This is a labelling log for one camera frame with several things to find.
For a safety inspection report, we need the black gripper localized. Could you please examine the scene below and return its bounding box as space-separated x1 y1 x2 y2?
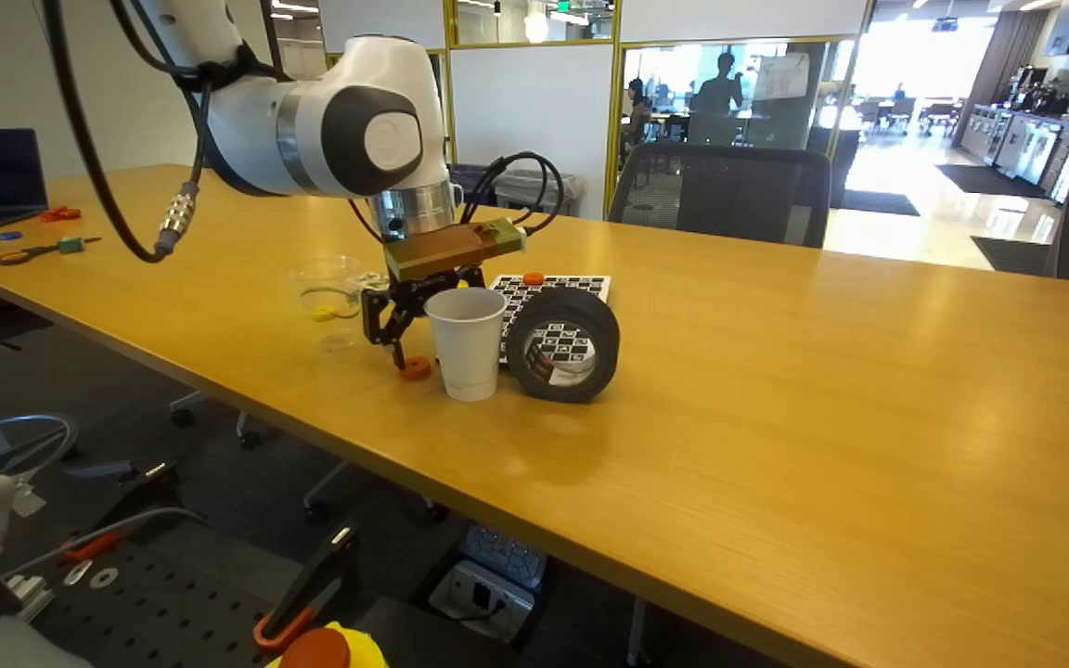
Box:
355 271 451 375

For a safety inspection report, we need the clear glass cup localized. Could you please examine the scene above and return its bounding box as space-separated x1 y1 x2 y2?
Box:
297 248 374 328

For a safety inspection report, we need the white paper cup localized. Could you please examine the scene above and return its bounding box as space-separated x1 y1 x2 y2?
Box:
422 284 513 405

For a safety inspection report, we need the black white marker checkerboard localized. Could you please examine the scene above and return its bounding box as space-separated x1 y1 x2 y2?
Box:
481 268 618 370

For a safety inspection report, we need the black white toy wheel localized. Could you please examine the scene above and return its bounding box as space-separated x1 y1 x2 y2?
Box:
502 288 622 405

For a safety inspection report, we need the black orange clamp tool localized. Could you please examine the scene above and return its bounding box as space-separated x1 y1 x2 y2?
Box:
250 518 364 659

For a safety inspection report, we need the grey floor power box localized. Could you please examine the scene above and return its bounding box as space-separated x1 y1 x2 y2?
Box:
422 553 549 647

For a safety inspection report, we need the yellow red emergency stop button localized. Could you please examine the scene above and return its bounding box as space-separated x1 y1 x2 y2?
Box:
270 621 395 668

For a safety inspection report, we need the grey office chair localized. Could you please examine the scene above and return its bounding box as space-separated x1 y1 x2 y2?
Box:
604 142 835 252

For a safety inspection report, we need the person in dark clothes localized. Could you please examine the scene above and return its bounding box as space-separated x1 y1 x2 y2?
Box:
682 49 750 149

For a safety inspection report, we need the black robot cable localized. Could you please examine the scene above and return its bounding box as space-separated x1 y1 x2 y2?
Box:
43 0 568 268

